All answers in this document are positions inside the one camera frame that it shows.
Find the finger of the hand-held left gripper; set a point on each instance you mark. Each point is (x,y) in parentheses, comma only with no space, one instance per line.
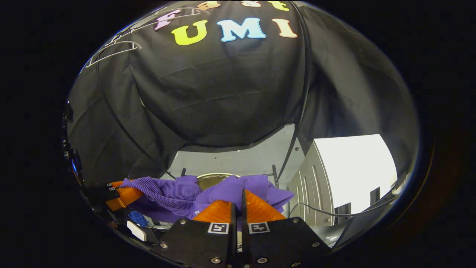
(124,197)

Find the black backdrop cloth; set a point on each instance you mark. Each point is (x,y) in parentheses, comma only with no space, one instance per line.
(223,93)

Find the white plastic hanger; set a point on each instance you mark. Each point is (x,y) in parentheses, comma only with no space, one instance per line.
(148,23)
(126,42)

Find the black metal clothes rack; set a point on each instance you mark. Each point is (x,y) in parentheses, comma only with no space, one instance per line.
(307,74)

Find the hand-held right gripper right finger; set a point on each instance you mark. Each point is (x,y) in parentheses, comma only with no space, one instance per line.
(244,223)

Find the white storage cabinet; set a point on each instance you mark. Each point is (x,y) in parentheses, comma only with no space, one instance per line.
(353,167)

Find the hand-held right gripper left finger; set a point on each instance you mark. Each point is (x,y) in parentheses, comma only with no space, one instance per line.
(233,223)

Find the blue cloth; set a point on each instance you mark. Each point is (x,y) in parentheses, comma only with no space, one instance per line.
(138,219)

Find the small white plastic block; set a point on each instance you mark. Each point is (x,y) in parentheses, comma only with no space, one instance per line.
(135,230)

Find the purple ribbed jacket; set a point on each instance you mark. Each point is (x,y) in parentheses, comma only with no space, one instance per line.
(163,193)

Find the round laundry hamper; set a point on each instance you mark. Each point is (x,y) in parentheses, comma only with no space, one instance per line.
(212,180)

